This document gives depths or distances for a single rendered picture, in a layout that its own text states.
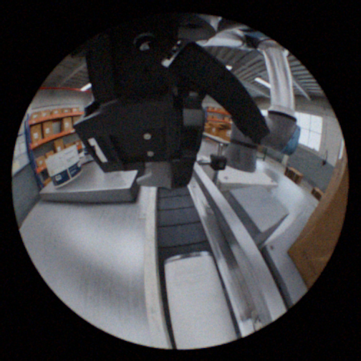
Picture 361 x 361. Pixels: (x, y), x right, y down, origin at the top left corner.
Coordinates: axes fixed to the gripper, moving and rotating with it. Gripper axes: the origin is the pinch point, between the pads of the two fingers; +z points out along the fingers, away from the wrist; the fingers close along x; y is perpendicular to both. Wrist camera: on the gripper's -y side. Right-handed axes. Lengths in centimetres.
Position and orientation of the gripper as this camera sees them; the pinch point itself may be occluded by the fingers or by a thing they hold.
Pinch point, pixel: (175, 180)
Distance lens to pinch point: 17.7
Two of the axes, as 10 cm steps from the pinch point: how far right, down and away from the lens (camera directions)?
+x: 1.4, 8.6, -4.8
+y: -9.9, 0.8, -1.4
